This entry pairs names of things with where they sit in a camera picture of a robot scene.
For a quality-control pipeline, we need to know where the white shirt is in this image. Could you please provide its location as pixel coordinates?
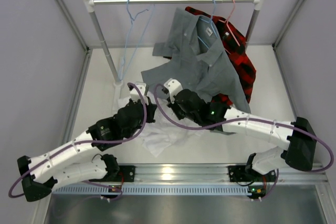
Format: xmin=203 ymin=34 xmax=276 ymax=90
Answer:
xmin=118 ymin=97 xmax=205 ymax=157

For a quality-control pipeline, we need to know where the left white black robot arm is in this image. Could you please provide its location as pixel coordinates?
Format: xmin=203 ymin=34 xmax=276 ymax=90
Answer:
xmin=17 ymin=100 xmax=157 ymax=202

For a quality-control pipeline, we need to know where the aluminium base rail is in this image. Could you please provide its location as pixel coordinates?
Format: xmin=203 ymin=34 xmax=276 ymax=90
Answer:
xmin=133 ymin=164 xmax=328 ymax=184

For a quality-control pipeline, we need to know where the pink wire hanger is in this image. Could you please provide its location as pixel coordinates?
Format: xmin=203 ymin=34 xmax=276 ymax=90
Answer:
xmin=220 ymin=0 xmax=240 ymax=47

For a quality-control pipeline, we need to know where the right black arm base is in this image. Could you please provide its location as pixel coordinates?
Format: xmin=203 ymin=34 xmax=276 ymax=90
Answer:
xmin=228 ymin=165 xmax=277 ymax=201

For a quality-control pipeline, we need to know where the slotted grey cable duct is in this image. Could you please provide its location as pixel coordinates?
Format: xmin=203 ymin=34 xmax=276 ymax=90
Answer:
xmin=54 ymin=184 xmax=251 ymax=196

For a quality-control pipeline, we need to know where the white metal clothes rack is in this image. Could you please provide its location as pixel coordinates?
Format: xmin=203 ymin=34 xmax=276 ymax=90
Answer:
xmin=81 ymin=0 xmax=268 ymax=111

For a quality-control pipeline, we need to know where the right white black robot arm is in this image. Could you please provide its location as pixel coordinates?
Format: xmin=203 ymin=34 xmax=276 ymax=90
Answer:
xmin=167 ymin=89 xmax=317 ymax=180

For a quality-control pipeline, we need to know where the red black plaid shirt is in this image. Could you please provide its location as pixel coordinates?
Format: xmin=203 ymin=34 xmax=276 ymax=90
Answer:
xmin=184 ymin=6 xmax=257 ymax=104

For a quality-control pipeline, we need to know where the grey button-up shirt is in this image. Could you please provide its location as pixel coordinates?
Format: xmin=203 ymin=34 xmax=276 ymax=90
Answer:
xmin=141 ymin=8 xmax=250 ymax=113

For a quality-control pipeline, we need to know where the blue hanger holding grey shirt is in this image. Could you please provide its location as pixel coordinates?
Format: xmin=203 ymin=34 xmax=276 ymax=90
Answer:
xmin=197 ymin=0 xmax=218 ymax=49

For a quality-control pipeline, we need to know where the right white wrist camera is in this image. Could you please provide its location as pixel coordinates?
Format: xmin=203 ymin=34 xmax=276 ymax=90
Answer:
xmin=162 ymin=78 xmax=183 ymax=103

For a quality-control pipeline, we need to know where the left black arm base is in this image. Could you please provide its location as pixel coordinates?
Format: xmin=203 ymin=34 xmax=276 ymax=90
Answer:
xmin=114 ymin=165 xmax=135 ymax=183

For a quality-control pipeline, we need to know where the light blue hanger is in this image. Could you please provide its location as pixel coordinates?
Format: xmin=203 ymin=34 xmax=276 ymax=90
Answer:
xmin=118 ymin=0 xmax=155 ymax=80

